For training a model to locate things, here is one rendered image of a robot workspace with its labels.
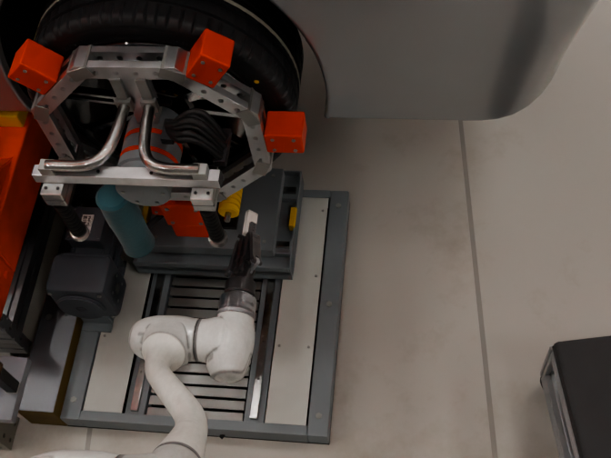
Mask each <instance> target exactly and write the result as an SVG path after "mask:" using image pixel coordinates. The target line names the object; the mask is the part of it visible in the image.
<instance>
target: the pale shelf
mask: <svg viewBox="0 0 611 458"><path fill-rule="evenodd" d="M0 362H1V363H2V364H3V367H4V368H5V369H6V370H7V371H8V372H9V373H10V374H11V375H12V376H14V378H15V379H16V380H17V381H18V382H21V383H20V387H19V390H18V394H16V393H5V391H4V390H3V389H2V388H1V387H0V423H15V421H16V417H17V414H18V411H19V407H20V403H21V401H22V397H23V393H24V389H25V384H26V380H27V377H28V374H29V370H30V366H31V363H32V361H31V360H30V359H29V358H28V357H15V356H0Z"/></svg>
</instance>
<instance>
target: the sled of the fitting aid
mask: <svg viewBox="0 0 611 458"><path fill-rule="evenodd" d="M284 173H285V182H284V190H283V196H282V203H281V211H280V217H279V225H278V231H277V238H276V246H275V256H274V257H262V256H261V260H262V262H263V263H262V265H261V266H259V265H258V266H257V267H256V268H255V275H254V277H253V278H263V279H283V280H293V275H294V268H295V253H296V246H297V237H298V230H299V222H300V214H301V206H302V199H303V191H304V179H303V174H302V171H284ZM142 215H143V217H144V219H145V222H146V223H148V222H149V221H150V220H151V217H152V210H151V206H144V209H143V213H142ZM231 256H232V255H219V254H177V253H156V252H150V253H149V254H148V255H146V256H144V257H140V258H133V264H134V265H135V268H136V270H137V271H138V272H139V273H145V274H183V275H203V276H223V277H226V276H225V272H226V270H227V268H228V265H229V263H230V259H231Z"/></svg>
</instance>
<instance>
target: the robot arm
mask: <svg viewBox="0 0 611 458"><path fill-rule="evenodd" d="M257 217H258V214H257V213H255V212H253V211H251V210H247V211H245V221H244V227H243V232H242V235H241V234H239V235H238V236H237V237H238V238H240V240H239V241H238V240H236V242H235V247H234V250H233V253H232V256H231V259H230V263H229V265H228V268H227V270H226V272H225V276H226V277H228V279H227V280H226V281H225V291H224V293H223V294H221V296H220V301H219V306H218V311H217V317H213V318H206V319H199V318H192V317H189V316H180V315H156V316H150V317H146V318H144V319H141V320H139V321H137V322H136V323H135V324H134V325H133V327H132V328H131V330H130V333H129V337H128V342H129V346H130V348H131V350H132V352H133V353H134V354H135V355H137V356H138V357H140V358H142V359H144V360H145V376H146V379H147V381H148V382H149V383H150V385H151V387H152V388H153V389H154V391H155V393H156V394H157V396H158V397H159V399H160V400H161V401H162V403H163V404H164V406H165V408H166V409H167V411H168V412H170V414H171V415H172V417H173V419H174V421H175V427H174V428H173V430H172V431H171V432H170V433H169V434H168V435H167V437H166V438H165V439H164V440H163V441H162V442H161V443H160V444H158V445H157V447H156V448H155V449H154V451H153V452H152V453H143V454H116V453H109V452H103V451H92V450H59V451H52V452H48V453H41V454H38V455H36V456H33V457H31V458H205V445H206V439H207V431H208V426H207V419H206V416H205V411H204V409H203V407H202V406H201V404H200V403H199V402H198V401H197V400H196V398H195V397H194V396H193V395H192V394H191V393H190V391H189V390H188V389H187V388H186V387H185V386H184V385H183V383H182V382H181V381H180V380H179V379H178V378H177V377H176V376H175V374H174V373H173V371H175V370H177V369H178V368H179V367H181V366H183V365H186V364H188V362H201V363H206V368H207V371H208V372H209V374H210V376H211V377H212V379H214V380H215V381H217V382H220V383H234V382H238V381H240V380H242V379H243V378H244V377H245V375H246V372H247V370H248V367H249V364H250V362H251V358H252V354H253V351H254V345H255V326H254V322H255V309H256V298H255V289H256V284H255V281H254V279H253V277H254V275H255V268H256V267H257V266H258V265H259V266H261V265H262V263H263V262H262V260H261V244H260V235H258V234H256V233H255V229H256V223H257Z"/></svg>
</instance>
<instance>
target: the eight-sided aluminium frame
mask: <svg viewBox="0 0 611 458"><path fill-rule="evenodd" d="M189 56H190V51H186V50H184V49H182V48H181V47H178V46H170V45H165V46H101V45H79V46H78V47H77V48H76V49H75V50H73V52H72V54H71V55H70V56H69V57H68V58H67V59H66V60H65V61H64V62H63V64H62V68H61V71H60V74H59V76H58V80H57V82H56V84H55V85H54V86H53V87H52V88H51V89H50V90H49V91H48V92H47V93H46V94H45V95H41V94H39V93H38V92H36V94H35V99H34V102H33V105H32V108H31V112H32V114H33V115H34V119H35V120H36V121H37V122H38V123H39V125H40V127H41V128H42V130H43V132H44V133H45V136H46V137H47V139H48V141H49V142H50V144H51V146H53V148H54V150H55V152H56V154H57V155H58V159H59V160H84V159H87V158H90V157H92V156H94V155H96V154H97V153H98V152H99V151H98V150H96V149H94V148H93V147H90V146H88V145H86V144H83V143H82V142H81V141H80V140H79V138H78V136H77V134H76V133H75V130H74V128H73V126H72V125H71V124H70V122H69V120H68V118H67V116H66V114H65V112H64V110H63V108H62V106H61V105H60V104H61V103H62V102H63V101H64V100H65V99H66V98H67V97H68V96H69V95H70V94H71V93H72V92H73V91H74V90H75V89H76V88H77V87H78V86H79V85H80V84H82V83H83V82H84V80H85V79H109V78H120V79H136V78H145V79H148V80H170V81H173V82H176V83H177V84H179V85H181V86H183V87H185V88H186V89H188V90H190V91H192V92H194V93H195V94H197V95H200V96H202V97H203V98H204V99H206V100H208V101H210V102H212V103H213V104H215V105H218V106H220V107H221V108H223V109H225V110H226V111H228V112H229V113H231V114H233V115H236V116H238V117H239V118H241V119H242V120H243V123H244V127H245V133H246V136H247V140H248V143H249V147H250V151H251V152H249V153H248V154H246V155H244V156H243V157H241V158H240V159H238V160H237V161H235V162H234V163H232V164H230V165H229V166H228V167H227V168H225V169H224V170H222V174H223V177H224V179H223V184H222V188H220V190H219V196H218V201H217V202H222V201H223V200H226V199H227V197H229V196H230V195H232V194H234V193H236V192H237V191H239V190H241V189H242V188H244V187H245V186H247V185H249V184H251V183H252V182H254V181H255V180H256V179H258V178H260V177H261V176H265V175H266V174H267V173H268V172H270V171H271V170H272V163H273V156H274V153H269V152H267V149H266V145H265V138H264V131H265V120H266V114H265V107H264V102H265V101H264V100H263V98H262V95H261V94H259V93H258V92H257V91H255V89H254V88H253V87H248V86H246V85H244V84H242V83H240V82H239V81H237V80H235V79H234V78H233V77H231V76H229V75H227V74H224V75H223V77H222V78H221V79H220V80H219V82H218V83H217V84H216V86H215V87H214V88H211V87H209V86H207V85H203V84H200V83H198V82H197V81H195V80H192V79H190V78H187V77H186V69H187V65H188V60H189ZM191 192H192V187H173V188H172V193H171V197H170V200H174V201H190V196H191Z"/></svg>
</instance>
